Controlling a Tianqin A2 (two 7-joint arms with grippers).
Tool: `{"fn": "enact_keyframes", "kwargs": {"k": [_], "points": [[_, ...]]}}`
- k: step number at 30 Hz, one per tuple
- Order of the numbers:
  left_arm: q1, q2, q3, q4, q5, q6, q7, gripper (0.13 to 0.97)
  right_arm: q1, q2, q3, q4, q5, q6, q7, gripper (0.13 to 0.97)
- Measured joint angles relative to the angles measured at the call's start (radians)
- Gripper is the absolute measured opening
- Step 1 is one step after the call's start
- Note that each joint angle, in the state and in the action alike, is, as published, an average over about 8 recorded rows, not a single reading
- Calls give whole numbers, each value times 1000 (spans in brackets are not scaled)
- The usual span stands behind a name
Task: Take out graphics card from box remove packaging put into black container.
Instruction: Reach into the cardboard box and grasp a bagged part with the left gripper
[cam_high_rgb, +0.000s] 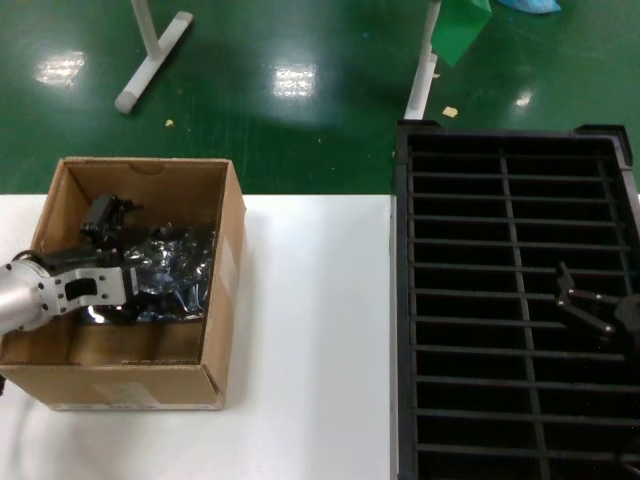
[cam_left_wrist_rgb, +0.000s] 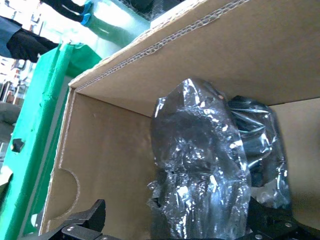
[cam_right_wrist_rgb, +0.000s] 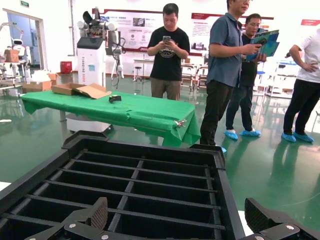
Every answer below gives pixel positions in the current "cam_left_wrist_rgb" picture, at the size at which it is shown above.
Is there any black slotted container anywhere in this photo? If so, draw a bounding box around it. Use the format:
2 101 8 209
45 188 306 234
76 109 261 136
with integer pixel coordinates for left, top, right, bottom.
124 0 187 21

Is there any flat bagged graphics card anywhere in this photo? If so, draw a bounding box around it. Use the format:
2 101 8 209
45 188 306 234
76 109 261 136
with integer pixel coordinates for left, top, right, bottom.
226 94 293 210

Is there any blue shoe cover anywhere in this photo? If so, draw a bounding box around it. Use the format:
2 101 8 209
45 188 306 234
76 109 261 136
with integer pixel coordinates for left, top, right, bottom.
83 0 94 14
80 13 92 26

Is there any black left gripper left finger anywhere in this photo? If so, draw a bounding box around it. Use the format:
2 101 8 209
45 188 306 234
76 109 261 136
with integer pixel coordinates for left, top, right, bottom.
37 199 107 240

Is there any green tablecloth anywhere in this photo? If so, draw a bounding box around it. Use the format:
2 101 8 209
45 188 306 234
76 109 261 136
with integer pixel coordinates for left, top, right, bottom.
0 42 103 240

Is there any person in blue clothes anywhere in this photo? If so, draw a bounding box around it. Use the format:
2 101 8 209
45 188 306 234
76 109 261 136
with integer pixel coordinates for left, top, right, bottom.
0 16 60 63

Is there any grey antistatic bag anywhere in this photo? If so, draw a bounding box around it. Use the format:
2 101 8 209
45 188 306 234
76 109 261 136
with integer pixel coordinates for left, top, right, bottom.
146 77 253 240

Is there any person in dark trousers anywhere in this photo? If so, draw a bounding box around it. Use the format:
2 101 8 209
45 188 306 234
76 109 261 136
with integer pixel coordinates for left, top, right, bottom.
39 0 87 22

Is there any brown cardboard box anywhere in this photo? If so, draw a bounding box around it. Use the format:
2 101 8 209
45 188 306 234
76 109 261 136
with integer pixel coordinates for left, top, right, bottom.
38 0 320 240

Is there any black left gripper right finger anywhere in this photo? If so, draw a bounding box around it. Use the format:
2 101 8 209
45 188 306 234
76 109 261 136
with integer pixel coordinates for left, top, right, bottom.
239 196 320 240

